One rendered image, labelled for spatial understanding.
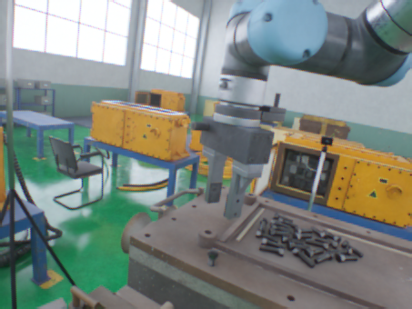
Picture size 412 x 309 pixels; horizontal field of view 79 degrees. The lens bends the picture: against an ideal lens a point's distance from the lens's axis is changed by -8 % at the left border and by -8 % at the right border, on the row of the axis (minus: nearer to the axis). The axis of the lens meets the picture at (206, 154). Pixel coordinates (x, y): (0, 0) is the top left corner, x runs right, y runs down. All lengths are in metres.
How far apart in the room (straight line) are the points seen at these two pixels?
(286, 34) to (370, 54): 0.12
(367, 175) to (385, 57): 2.75
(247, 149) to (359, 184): 2.76
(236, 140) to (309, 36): 0.18
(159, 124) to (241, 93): 3.29
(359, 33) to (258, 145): 0.19
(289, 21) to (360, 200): 2.92
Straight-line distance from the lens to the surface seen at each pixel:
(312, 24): 0.31
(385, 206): 3.20
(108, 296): 0.65
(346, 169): 3.08
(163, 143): 3.67
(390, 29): 0.35
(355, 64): 0.37
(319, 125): 8.87
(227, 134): 0.42
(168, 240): 0.59
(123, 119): 4.07
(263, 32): 0.30
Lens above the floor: 1.68
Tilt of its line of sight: 14 degrees down
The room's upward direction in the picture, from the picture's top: 9 degrees clockwise
